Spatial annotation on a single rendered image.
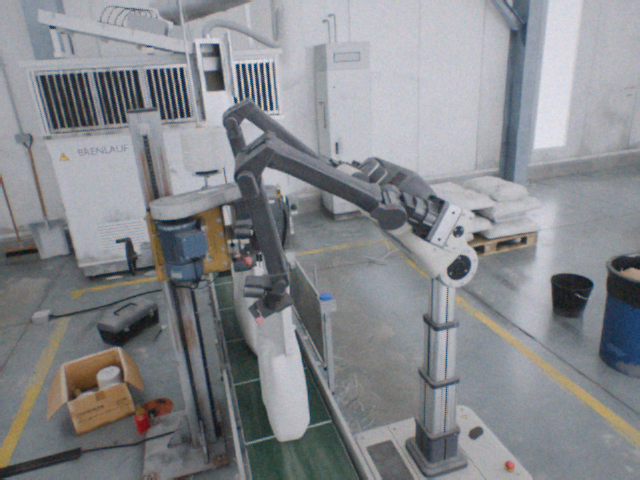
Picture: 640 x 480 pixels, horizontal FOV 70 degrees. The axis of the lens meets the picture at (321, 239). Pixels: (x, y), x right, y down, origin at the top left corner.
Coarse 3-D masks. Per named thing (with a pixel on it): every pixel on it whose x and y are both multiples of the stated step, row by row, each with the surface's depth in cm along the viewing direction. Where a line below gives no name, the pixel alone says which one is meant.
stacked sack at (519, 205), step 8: (496, 200) 469; (512, 200) 467; (520, 200) 465; (528, 200) 465; (536, 200) 465; (488, 208) 458; (496, 208) 451; (504, 208) 452; (512, 208) 455; (520, 208) 459; (528, 208) 462; (536, 208) 468; (488, 216) 459; (496, 216) 454
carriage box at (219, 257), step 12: (144, 216) 194; (204, 216) 199; (216, 216) 201; (216, 228) 202; (156, 240) 196; (216, 240) 204; (156, 252) 197; (216, 252) 206; (228, 252) 207; (156, 264) 199; (204, 264) 206; (216, 264) 208; (228, 264) 209
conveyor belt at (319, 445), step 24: (216, 288) 341; (240, 336) 276; (240, 360) 253; (240, 384) 233; (312, 384) 230; (240, 408) 216; (264, 408) 215; (312, 408) 213; (264, 432) 201; (312, 432) 199; (336, 432) 198; (264, 456) 188; (288, 456) 188; (312, 456) 187; (336, 456) 186
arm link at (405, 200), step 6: (384, 192) 119; (390, 192) 118; (396, 192) 119; (384, 198) 117; (390, 198) 117; (396, 198) 117; (402, 198) 120; (408, 198) 119; (384, 204) 116; (402, 204) 116; (408, 204) 116; (414, 204) 118; (408, 210) 117; (414, 210) 117; (408, 216) 118
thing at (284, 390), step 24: (264, 264) 208; (288, 288) 192; (288, 312) 183; (264, 336) 192; (288, 336) 183; (264, 360) 185; (288, 360) 181; (264, 384) 195; (288, 384) 183; (288, 408) 186; (288, 432) 191
